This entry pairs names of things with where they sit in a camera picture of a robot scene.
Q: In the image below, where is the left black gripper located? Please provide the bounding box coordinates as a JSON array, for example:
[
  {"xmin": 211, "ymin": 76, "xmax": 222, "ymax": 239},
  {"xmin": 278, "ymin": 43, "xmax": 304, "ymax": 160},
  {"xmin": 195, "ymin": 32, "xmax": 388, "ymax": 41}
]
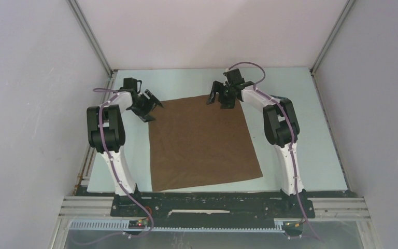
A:
[{"xmin": 129, "ymin": 90, "xmax": 163, "ymax": 122}]

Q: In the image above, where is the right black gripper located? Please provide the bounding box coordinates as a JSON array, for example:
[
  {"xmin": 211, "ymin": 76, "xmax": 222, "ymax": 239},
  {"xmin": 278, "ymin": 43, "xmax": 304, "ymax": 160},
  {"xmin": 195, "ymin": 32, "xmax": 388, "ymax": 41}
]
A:
[{"xmin": 205, "ymin": 80, "xmax": 235, "ymax": 109}]

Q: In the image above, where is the brown cloth napkin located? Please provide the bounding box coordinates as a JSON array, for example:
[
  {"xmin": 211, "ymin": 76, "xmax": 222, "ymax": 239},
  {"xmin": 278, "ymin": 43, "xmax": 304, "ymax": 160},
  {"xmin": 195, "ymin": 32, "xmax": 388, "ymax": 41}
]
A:
[{"xmin": 149, "ymin": 95, "xmax": 263, "ymax": 191}]

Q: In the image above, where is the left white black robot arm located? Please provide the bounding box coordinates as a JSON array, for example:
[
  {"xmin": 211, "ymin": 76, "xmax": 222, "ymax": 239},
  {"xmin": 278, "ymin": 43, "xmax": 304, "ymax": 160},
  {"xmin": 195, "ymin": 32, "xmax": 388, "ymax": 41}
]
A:
[{"xmin": 86, "ymin": 78, "xmax": 163, "ymax": 196}]

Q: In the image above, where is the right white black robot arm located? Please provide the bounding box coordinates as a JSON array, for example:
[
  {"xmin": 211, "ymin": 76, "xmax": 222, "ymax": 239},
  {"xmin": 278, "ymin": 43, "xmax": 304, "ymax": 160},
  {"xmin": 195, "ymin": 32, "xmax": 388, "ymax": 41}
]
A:
[{"xmin": 207, "ymin": 68, "xmax": 305, "ymax": 217}]

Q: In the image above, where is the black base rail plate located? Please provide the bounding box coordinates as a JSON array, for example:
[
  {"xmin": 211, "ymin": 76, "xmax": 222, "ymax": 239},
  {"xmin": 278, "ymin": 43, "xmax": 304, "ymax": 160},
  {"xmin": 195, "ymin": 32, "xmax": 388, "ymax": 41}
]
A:
[{"xmin": 110, "ymin": 191, "xmax": 315, "ymax": 228}]

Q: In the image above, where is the aluminium frame profile front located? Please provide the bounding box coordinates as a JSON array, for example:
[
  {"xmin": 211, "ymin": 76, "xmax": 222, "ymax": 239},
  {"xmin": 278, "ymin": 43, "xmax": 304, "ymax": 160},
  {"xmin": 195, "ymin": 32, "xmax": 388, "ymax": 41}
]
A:
[{"xmin": 48, "ymin": 196, "xmax": 113, "ymax": 248}]

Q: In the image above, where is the left aluminium corner post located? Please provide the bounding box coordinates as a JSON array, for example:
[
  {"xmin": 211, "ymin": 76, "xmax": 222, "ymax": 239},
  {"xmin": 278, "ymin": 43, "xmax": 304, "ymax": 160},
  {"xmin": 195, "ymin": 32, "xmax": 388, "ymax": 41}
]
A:
[{"xmin": 66, "ymin": 0, "xmax": 113, "ymax": 76}]

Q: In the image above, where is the aluminium corner post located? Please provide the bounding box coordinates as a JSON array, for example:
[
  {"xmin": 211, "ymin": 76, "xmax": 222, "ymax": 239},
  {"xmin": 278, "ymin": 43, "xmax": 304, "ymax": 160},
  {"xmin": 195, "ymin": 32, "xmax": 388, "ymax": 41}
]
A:
[
  {"xmin": 66, "ymin": 0, "xmax": 113, "ymax": 76},
  {"xmin": 310, "ymin": 0, "xmax": 358, "ymax": 77}
]

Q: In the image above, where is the grey cable duct strip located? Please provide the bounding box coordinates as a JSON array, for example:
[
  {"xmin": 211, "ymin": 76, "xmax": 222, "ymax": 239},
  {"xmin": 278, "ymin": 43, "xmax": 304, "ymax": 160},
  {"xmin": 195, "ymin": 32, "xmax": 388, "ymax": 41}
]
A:
[{"xmin": 69, "ymin": 219, "xmax": 285, "ymax": 233}]

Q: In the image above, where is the right aluminium corner post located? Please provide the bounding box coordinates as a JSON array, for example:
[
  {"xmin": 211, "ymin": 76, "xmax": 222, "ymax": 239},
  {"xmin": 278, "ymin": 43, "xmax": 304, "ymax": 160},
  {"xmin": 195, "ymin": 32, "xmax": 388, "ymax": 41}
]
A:
[{"xmin": 310, "ymin": 0, "xmax": 358, "ymax": 77}]

